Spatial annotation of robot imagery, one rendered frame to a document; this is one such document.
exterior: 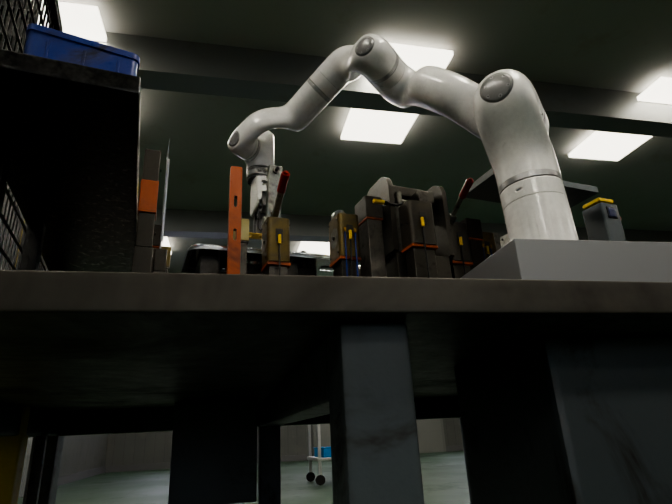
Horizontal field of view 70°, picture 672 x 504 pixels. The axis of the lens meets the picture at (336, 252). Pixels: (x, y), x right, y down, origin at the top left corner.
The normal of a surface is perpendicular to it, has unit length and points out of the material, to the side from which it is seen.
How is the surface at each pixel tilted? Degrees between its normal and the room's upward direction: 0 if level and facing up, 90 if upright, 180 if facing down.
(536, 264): 90
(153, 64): 90
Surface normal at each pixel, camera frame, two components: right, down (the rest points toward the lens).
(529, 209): -0.62, -0.25
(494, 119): -0.48, 0.39
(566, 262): 0.21, -0.35
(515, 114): -0.29, 0.33
